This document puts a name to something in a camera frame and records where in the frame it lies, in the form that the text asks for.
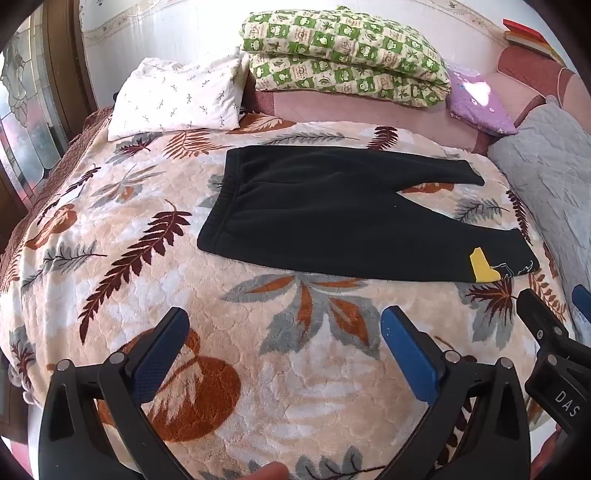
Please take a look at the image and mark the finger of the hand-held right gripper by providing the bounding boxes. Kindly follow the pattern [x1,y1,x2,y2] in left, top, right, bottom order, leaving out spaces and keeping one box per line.
[516,288,572,359]
[571,285,591,325]

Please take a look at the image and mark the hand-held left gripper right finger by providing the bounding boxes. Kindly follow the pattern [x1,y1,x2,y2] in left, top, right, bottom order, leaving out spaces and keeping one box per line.
[381,305,529,480]

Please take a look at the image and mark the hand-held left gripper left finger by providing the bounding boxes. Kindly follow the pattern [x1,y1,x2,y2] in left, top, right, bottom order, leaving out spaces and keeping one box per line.
[39,307,191,480]

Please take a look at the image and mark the black pants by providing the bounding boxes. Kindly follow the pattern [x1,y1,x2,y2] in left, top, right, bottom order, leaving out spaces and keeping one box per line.
[197,145,541,284]

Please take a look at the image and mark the person's left hand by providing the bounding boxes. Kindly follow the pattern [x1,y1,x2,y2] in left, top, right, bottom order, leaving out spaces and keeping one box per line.
[244,462,291,480]

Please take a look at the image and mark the leaf-printed fleece blanket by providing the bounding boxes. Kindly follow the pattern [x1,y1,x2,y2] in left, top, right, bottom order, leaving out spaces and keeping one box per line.
[0,107,575,480]

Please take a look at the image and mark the grey quilted blanket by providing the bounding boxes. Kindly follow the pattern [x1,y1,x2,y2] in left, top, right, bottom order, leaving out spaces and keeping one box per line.
[487,95,591,296]

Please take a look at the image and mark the purple pillow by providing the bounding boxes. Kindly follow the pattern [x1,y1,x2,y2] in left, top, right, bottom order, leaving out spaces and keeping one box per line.
[445,64,519,136]

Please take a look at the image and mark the pink padded headboard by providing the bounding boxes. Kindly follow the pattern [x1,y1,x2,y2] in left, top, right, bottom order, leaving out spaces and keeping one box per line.
[496,45,583,109]

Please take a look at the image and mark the white sprig-printed pillow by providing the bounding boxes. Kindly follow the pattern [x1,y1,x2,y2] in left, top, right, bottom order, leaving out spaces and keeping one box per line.
[107,52,250,141]

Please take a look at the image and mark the red book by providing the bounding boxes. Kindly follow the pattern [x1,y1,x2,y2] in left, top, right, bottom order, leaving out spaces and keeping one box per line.
[502,18,546,42]

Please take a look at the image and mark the stained glass window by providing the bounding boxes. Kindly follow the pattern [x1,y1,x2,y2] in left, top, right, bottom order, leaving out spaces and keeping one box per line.
[0,14,70,204]

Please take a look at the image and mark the green checked folded quilt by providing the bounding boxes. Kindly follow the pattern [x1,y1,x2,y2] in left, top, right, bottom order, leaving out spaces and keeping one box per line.
[239,6,452,109]

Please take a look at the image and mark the wooden door frame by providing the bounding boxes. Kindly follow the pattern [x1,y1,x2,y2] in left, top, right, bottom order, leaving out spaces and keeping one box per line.
[41,0,99,141]

